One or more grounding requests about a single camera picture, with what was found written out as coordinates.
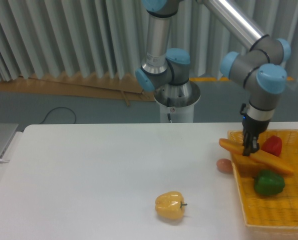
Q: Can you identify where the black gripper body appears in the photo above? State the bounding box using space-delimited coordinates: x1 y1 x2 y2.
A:
242 116 270 138

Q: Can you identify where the long orange bread loaf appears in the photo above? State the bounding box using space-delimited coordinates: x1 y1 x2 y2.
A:
218 138 295 175

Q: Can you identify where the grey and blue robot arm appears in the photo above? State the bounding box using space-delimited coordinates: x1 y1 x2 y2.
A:
135 0 291 156

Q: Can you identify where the red bell pepper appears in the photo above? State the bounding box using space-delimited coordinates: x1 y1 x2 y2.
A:
261 135 283 157

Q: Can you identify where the brown egg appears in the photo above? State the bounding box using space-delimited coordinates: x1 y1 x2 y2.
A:
216 158 233 174

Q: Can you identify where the green bell pepper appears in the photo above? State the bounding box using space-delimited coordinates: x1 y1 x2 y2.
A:
253 169 285 196

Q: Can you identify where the yellow woven basket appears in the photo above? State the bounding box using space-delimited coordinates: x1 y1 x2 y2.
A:
231 129 298 228

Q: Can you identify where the yellow bell pepper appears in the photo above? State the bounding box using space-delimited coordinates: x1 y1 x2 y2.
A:
155 191 188 220

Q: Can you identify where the brown cardboard sheet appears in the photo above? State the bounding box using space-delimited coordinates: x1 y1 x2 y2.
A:
0 72 154 106

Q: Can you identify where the grey pleated curtain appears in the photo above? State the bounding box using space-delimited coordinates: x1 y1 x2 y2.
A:
0 0 298 81

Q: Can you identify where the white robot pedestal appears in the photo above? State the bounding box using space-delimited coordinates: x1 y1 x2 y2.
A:
154 80 201 123

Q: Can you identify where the black floor cable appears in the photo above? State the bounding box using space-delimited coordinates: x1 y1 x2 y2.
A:
37 106 77 125

